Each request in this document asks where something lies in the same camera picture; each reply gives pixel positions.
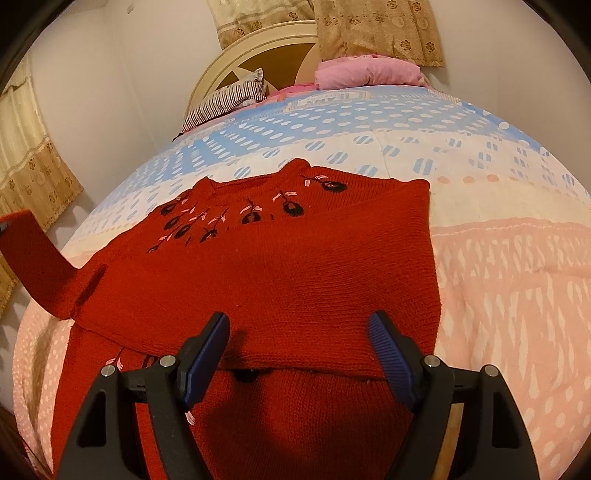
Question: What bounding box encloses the pink blue patterned blanket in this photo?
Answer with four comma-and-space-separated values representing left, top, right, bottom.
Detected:
11, 87, 591, 480

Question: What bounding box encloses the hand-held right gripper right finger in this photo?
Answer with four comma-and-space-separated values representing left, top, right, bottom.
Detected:
368, 311, 539, 480

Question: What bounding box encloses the pink folded blanket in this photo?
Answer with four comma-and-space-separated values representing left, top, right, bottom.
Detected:
315, 54, 428, 90

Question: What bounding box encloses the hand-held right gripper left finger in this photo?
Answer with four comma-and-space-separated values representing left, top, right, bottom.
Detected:
55, 312, 230, 480

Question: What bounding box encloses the red knit sweater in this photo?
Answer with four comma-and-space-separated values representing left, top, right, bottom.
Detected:
0, 158, 445, 480

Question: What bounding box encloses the beige floral curtain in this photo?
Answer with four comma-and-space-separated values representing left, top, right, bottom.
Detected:
313, 0, 445, 68
206, 0, 319, 51
0, 76, 85, 312

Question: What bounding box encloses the striped pillow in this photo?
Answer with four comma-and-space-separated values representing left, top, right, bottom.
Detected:
180, 68, 267, 134

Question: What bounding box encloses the cream round headboard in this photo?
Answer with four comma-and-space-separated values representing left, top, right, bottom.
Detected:
185, 21, 324, 121

